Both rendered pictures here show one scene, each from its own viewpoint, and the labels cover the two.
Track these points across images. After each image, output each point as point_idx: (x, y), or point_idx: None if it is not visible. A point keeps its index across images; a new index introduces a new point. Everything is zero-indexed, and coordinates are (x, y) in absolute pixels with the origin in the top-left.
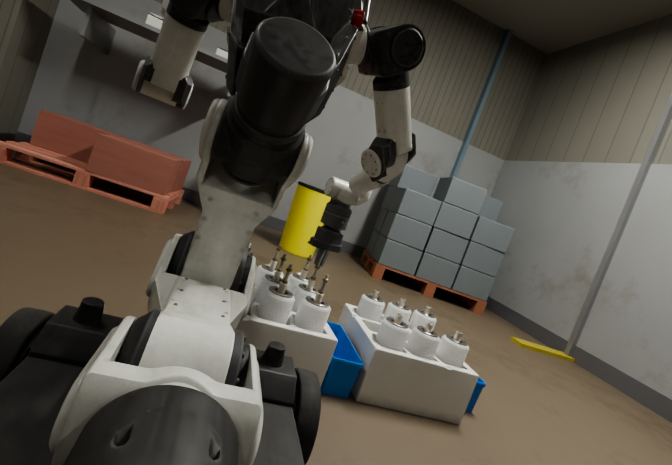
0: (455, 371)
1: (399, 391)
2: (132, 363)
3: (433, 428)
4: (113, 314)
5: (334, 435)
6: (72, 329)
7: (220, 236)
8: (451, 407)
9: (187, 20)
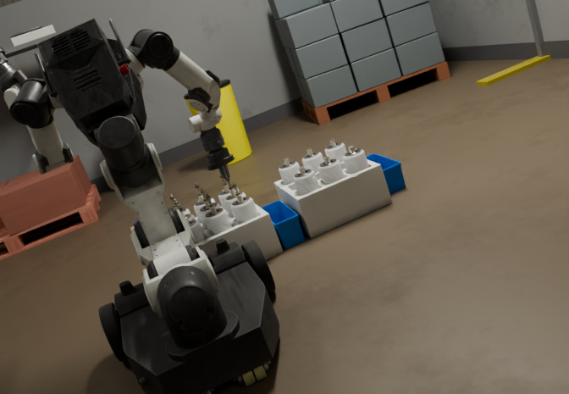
0: (361, 174)
1: (334, 213)
2: None
3: (370, 218)
4: None
5: (298, 263)
6: (126, 298)
7: (151, 214)
8: (377, 197)
9: None
